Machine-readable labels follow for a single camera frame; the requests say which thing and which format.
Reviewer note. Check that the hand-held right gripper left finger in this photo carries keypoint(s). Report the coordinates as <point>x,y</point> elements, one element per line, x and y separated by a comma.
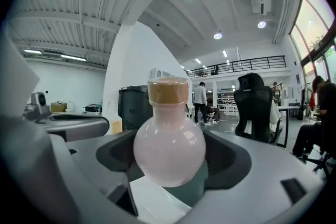
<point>99,160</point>

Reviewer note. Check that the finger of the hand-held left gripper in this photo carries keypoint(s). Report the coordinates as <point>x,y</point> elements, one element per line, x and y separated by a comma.
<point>84,128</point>

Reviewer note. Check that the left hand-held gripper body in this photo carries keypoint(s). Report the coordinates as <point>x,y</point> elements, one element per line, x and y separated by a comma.
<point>15,73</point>

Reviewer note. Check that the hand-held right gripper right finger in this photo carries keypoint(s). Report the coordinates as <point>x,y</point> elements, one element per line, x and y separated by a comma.
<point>262,178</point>

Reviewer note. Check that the pink round flask with cork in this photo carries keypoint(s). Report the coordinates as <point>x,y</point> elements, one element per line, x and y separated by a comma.
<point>169,149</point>

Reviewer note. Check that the yellow soap pump bottle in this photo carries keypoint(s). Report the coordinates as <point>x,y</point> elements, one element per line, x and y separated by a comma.
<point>115,123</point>

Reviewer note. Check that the white washbasin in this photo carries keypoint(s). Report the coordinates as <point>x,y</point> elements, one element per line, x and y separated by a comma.
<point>155,199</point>

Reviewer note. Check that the long ceiling tube light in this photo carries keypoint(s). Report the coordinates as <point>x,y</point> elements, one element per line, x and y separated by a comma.
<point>32,52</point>
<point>73,58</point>

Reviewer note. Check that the small cardboard box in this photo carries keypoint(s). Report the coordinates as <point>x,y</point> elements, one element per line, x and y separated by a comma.
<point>58,107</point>

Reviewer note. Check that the black tall appliance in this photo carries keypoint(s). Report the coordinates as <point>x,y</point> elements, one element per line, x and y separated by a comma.
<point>132,107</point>

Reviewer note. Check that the black office chair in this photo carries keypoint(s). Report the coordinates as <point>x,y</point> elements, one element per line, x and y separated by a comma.
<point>254,110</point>

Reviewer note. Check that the white office table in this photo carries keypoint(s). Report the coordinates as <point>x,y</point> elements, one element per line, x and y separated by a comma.
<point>288,112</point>

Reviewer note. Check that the black mezzanine railing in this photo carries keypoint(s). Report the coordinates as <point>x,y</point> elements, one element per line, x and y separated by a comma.
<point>236,65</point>

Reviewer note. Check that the round ceiling lamp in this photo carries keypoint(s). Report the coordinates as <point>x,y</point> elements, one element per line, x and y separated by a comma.
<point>261,24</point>
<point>217,35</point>

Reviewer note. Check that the large framed window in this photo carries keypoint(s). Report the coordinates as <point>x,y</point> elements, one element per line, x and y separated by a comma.
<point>315,29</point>

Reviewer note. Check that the white ceiling air conditioner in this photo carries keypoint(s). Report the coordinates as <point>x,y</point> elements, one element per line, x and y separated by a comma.
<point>260,0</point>

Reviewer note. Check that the white wall shelf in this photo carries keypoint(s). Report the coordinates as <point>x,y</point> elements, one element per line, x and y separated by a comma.
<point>162,73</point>

